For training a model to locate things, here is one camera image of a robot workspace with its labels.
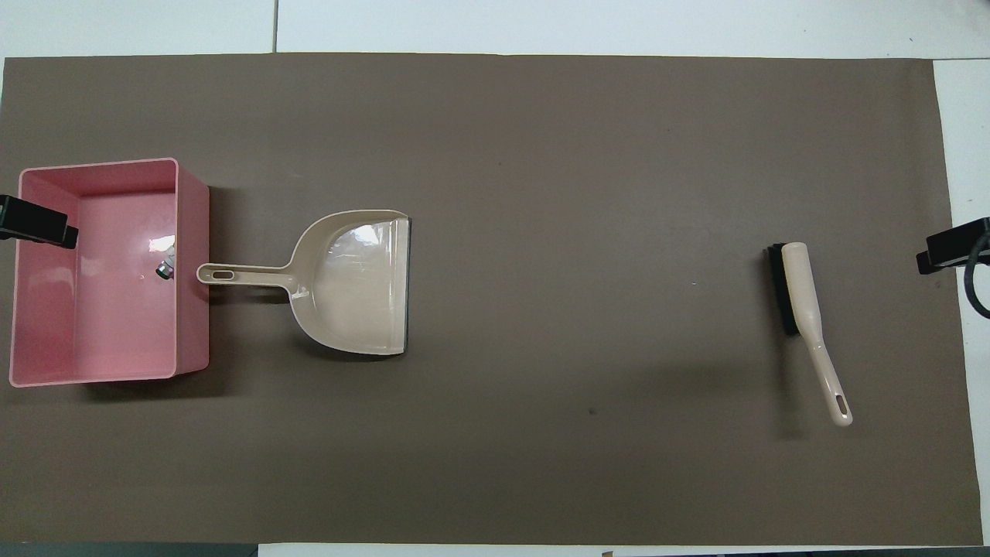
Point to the beige plastic dustpan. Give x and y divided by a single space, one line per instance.
356 286

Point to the beige hand brush black bristles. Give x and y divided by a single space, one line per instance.
804 302

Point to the small metal e-waste piece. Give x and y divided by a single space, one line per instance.
165 267

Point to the pink plastic bin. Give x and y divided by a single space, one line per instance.
108 309

